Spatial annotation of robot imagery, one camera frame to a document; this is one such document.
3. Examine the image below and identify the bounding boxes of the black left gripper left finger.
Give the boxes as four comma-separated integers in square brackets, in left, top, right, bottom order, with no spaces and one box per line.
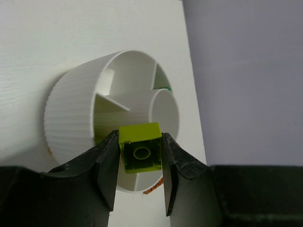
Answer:
[0,131,119,227]

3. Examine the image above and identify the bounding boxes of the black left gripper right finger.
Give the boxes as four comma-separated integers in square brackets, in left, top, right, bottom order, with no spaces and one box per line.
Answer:
[161,133,303,227]

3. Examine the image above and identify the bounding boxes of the lime green sloped lego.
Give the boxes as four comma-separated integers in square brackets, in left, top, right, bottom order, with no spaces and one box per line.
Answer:
[119,122,162,174]

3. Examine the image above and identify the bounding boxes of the white round divided container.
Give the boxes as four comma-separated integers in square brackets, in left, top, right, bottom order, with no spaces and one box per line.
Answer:
[44,51,179,193]

